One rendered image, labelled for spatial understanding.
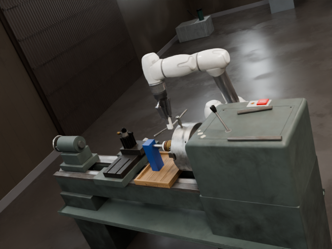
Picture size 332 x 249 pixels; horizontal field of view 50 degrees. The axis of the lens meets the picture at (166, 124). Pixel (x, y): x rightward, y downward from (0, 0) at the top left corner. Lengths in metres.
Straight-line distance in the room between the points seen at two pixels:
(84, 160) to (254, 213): 1.54
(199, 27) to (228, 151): 7.99
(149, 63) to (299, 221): 1.15
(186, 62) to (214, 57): 0.53
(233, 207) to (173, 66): 0.90
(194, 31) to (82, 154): 7.22
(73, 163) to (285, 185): 1.84
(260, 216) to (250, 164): 0.36
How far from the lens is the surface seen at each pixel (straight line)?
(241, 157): 1.89
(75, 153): 3.02
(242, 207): 2.13
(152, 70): 1.89
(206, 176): 2.08
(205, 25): 9.69
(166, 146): 2.36
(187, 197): 2.37
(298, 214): 2.03
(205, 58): 2.35
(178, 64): 1.83
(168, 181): 2.42
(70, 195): 3.22
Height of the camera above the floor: 2.20
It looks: 24 degrees down
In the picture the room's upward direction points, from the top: 20 degrees counter-clockwise
